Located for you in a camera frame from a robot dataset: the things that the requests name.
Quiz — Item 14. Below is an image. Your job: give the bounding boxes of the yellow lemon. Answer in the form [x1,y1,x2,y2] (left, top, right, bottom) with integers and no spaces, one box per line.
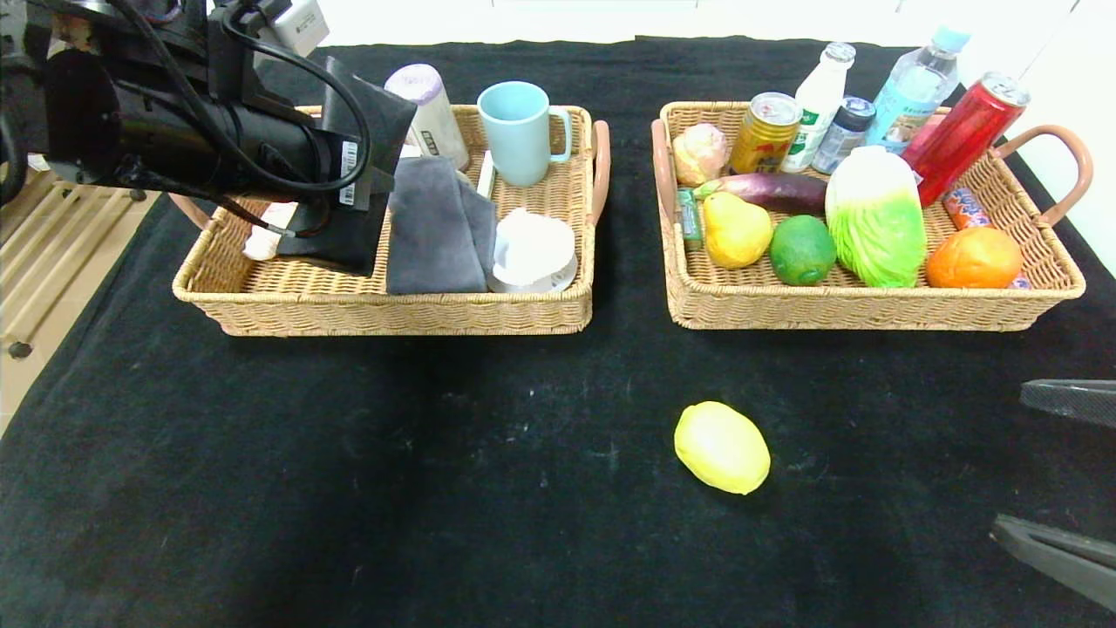
[674,401,772,495]

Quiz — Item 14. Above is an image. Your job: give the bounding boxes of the black glasses case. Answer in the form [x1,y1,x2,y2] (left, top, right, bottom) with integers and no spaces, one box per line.
[277,57,418,276]

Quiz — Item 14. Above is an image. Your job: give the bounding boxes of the white plate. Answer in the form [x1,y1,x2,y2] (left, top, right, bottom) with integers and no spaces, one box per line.
[488,208,580,295]

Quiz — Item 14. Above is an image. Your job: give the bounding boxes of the white table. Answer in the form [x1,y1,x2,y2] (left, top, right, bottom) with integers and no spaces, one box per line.
[323,0,925,46]

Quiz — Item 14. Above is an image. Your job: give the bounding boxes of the teal mug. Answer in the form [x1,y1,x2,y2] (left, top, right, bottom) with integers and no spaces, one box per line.
[477,80,574,188]

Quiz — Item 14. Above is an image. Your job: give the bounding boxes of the pink lotion bottle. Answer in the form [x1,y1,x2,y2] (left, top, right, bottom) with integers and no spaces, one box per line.
[243,202,299,262]

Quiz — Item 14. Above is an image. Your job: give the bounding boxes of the green white napa cabbage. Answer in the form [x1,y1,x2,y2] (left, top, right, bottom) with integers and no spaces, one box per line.
[824,146,928,290]

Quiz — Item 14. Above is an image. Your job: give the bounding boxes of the small blue lid bottle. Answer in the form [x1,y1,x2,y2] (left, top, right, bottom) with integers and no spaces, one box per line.
[810,98,875,177]

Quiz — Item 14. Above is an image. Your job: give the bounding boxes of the black tablecloth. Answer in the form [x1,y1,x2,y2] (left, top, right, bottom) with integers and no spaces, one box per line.
[0,39,1116,628]

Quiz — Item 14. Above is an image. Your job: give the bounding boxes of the purple eggplant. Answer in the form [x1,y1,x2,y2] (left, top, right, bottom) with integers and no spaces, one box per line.
[694,172,829,219]

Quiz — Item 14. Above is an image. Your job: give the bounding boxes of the green lime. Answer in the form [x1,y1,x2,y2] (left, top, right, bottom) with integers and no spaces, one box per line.
[769,215,840,287]

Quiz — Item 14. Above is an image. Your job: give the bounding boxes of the wicker basket brown handles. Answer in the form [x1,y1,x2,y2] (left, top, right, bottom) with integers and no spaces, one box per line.
[651,101,1092,331]
[172,105,612,337]

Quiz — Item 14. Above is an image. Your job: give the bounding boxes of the orange blue candy roll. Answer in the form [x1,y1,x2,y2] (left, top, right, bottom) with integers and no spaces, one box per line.
[942,188,1031,291]

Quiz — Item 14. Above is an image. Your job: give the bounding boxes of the gold metal rack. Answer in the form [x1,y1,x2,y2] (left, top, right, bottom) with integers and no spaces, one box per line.
[0,166,162,360]

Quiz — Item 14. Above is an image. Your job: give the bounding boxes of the small green candy pack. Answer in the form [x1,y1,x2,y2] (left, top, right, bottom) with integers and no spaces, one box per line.
[677,189,705,254]

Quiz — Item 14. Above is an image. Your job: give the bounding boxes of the red drink can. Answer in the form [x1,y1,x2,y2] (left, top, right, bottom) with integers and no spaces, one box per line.
[902,73,1031,208]

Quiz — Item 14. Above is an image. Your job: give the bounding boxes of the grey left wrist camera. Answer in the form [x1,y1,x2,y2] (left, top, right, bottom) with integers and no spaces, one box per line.
[260,0,330,58]

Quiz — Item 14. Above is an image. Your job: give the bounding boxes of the grey towel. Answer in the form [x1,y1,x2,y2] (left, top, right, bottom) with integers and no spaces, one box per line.
[384,144,500,295]

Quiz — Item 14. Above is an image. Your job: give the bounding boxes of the clear water bottle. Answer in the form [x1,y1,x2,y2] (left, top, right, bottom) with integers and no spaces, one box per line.
[859,23,972,162]

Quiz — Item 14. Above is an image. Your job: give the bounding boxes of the gold drink can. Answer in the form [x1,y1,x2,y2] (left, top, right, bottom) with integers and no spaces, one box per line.
[729,93,803,178]

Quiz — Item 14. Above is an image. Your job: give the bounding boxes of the yellow pear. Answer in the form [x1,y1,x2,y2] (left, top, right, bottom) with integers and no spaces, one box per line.
[703,192,774,270]

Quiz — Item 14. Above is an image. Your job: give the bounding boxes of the white milk bottle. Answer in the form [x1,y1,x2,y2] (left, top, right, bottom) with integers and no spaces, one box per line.
[779,44,856,174]

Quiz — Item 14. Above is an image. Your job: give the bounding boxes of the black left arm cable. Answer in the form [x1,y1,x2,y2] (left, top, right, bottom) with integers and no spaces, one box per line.
[105,0,376,238]

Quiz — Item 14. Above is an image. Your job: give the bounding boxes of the orange fruit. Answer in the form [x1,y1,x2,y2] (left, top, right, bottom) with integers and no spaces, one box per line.
[926,228,1024,290]

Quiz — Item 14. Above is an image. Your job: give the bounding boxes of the beige tumbler purple lid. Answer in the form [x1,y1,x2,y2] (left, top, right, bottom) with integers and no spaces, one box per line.
[384,63,471,172]

